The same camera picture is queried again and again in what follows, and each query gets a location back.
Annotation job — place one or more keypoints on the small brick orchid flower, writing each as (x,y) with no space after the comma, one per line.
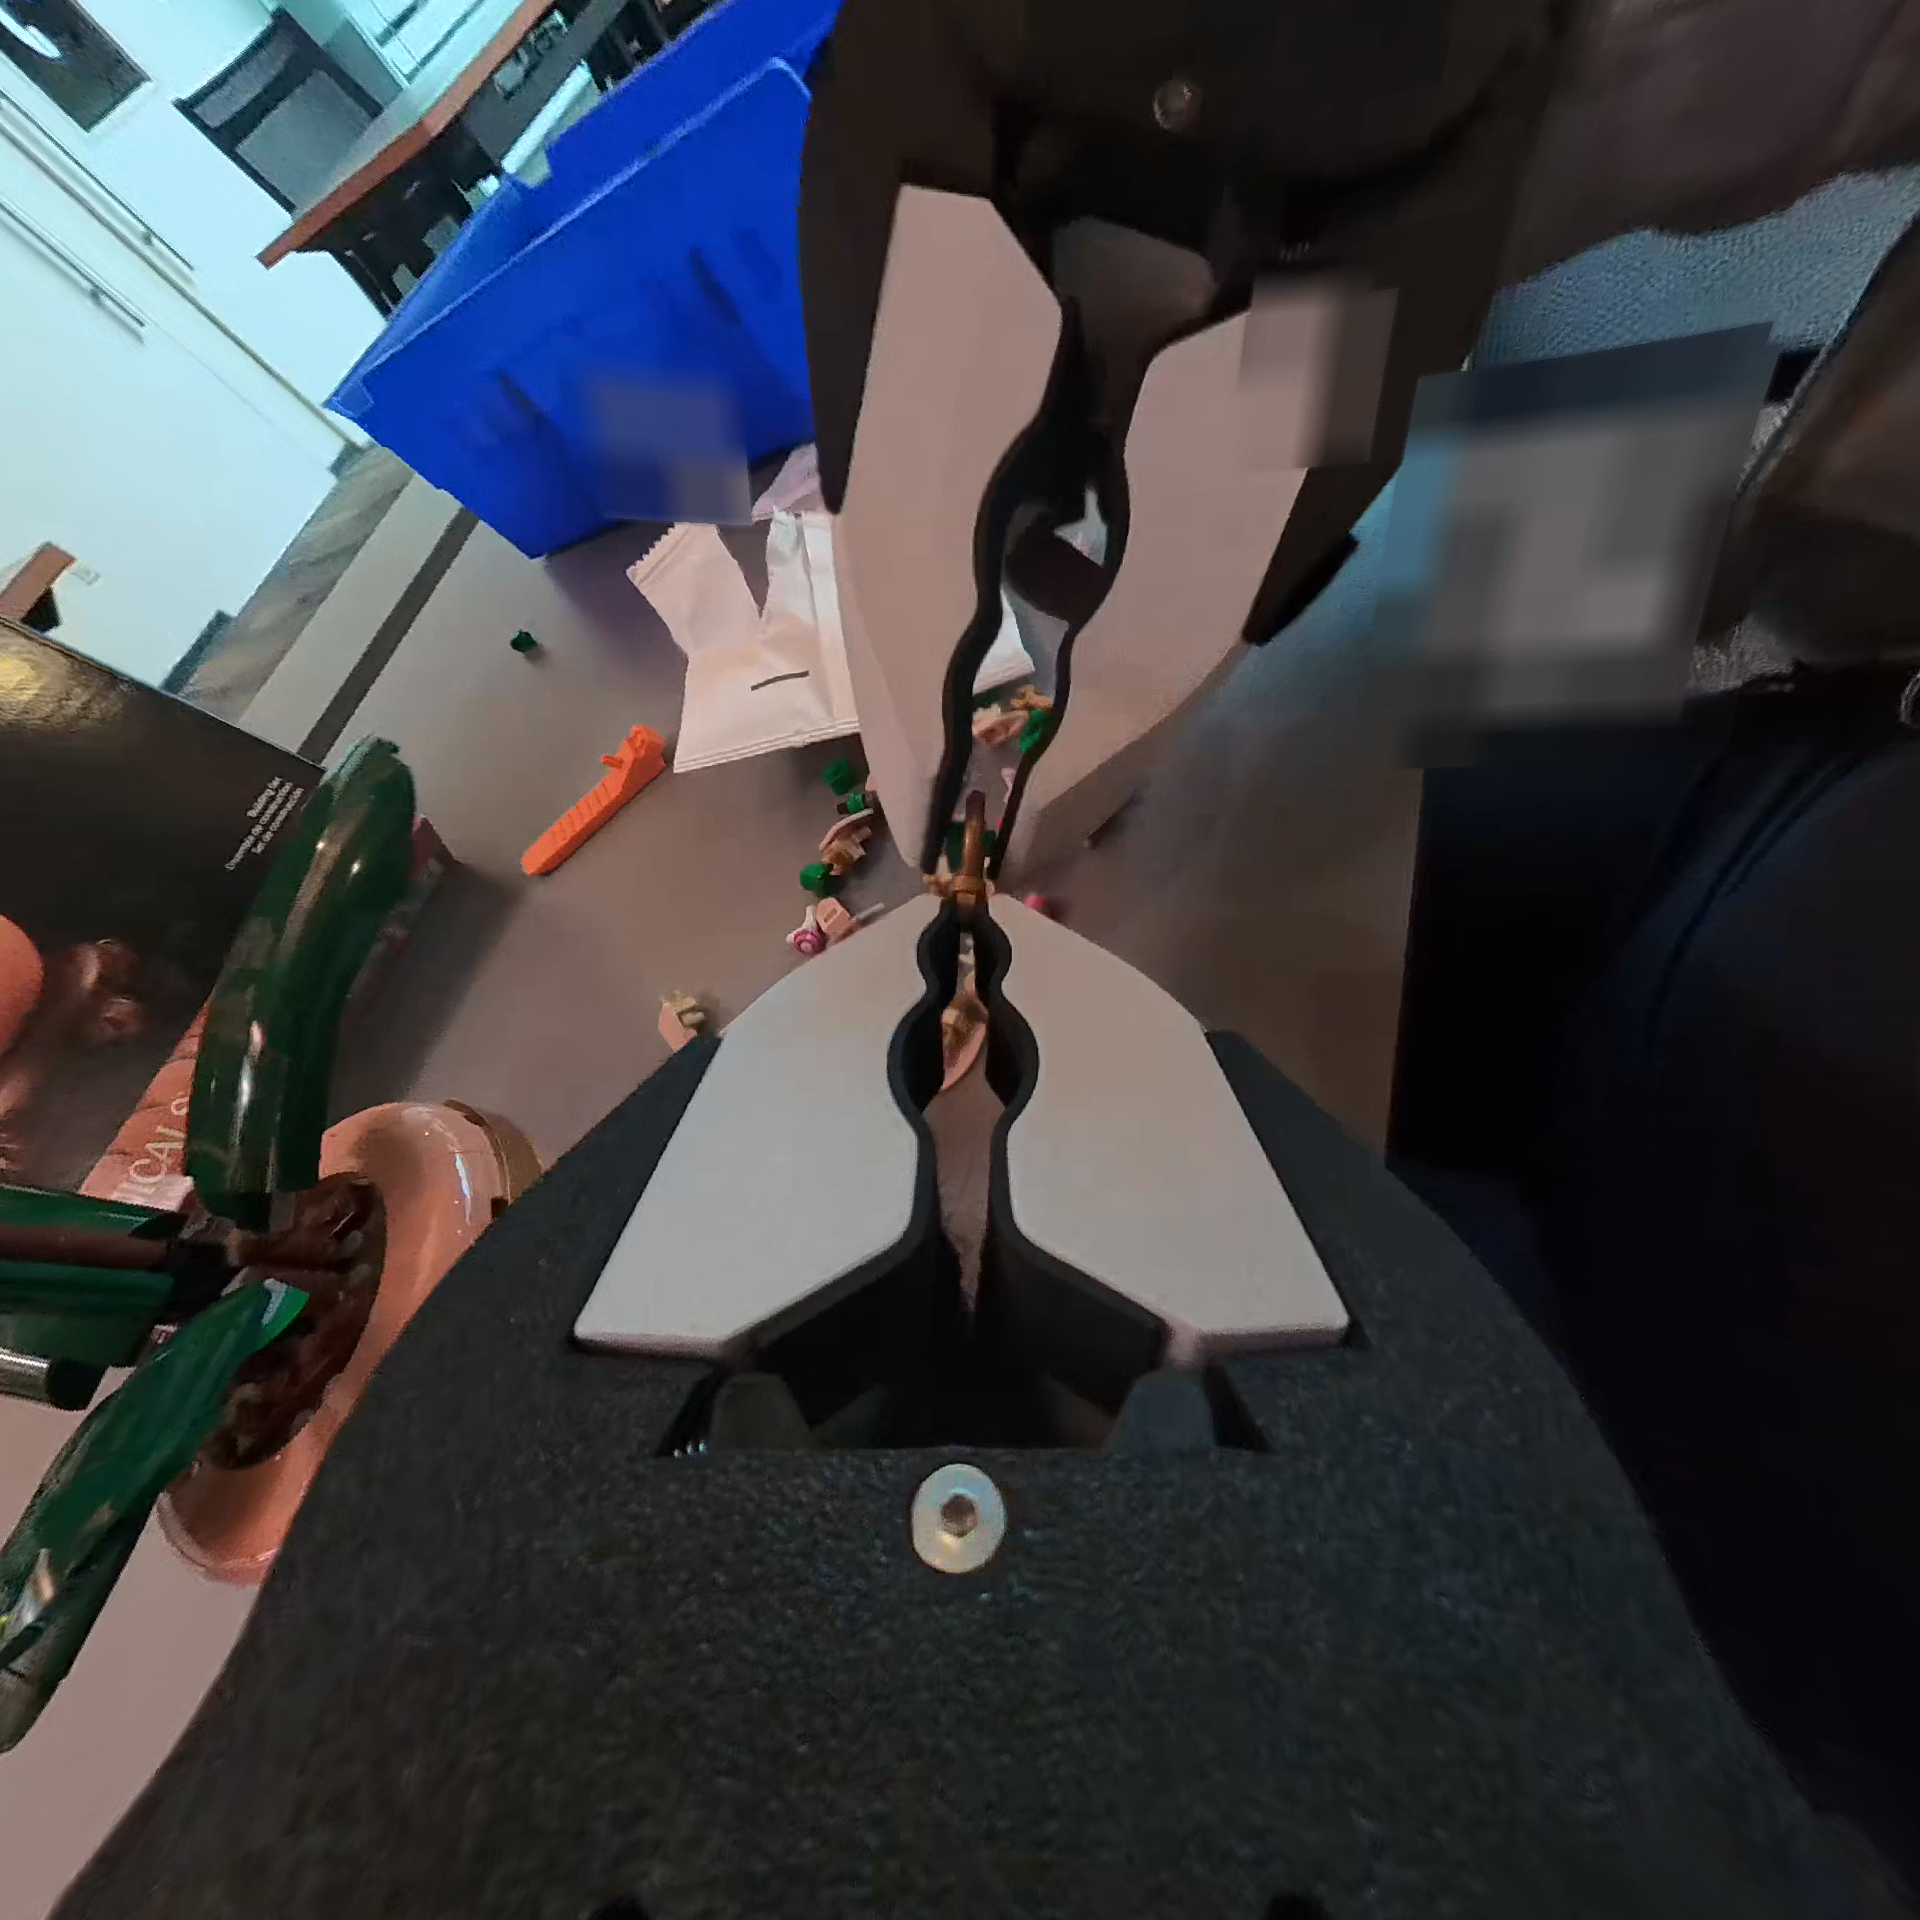
(972,862)

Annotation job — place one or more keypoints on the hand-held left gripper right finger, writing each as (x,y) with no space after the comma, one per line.
(1170,1200)

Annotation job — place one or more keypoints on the orange brick separator tool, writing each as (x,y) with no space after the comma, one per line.
(593,810)

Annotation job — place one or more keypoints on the brick orchid model in pot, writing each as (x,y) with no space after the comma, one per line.
(300,960)

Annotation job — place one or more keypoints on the printed white paper sheet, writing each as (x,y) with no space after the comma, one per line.
(795,488)

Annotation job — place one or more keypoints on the long wooden-top desk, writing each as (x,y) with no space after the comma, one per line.
(434,128)

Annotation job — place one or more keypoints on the pile of bricks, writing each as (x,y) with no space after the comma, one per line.
(843,828)

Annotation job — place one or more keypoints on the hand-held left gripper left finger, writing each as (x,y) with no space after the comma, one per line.
(763,1185)

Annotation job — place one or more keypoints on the white paper bag black dash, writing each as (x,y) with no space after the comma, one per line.
(751,720)

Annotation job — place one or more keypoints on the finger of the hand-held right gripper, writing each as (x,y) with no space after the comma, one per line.
(1170,599)
(914,525)

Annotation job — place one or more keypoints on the person's right forearm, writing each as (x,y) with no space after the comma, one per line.
(1724,105)

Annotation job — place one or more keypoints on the grey desk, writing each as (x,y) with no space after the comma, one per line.
(600,960)

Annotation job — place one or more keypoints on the black orchid set box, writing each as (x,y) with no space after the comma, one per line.
(120,781)

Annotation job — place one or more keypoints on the person's legs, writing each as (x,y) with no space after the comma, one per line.
(1724,1200)

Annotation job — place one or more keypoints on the blue plastic bin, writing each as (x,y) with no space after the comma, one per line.
(600,224)

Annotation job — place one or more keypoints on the black mesh office chair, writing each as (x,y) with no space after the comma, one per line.
(283,113)

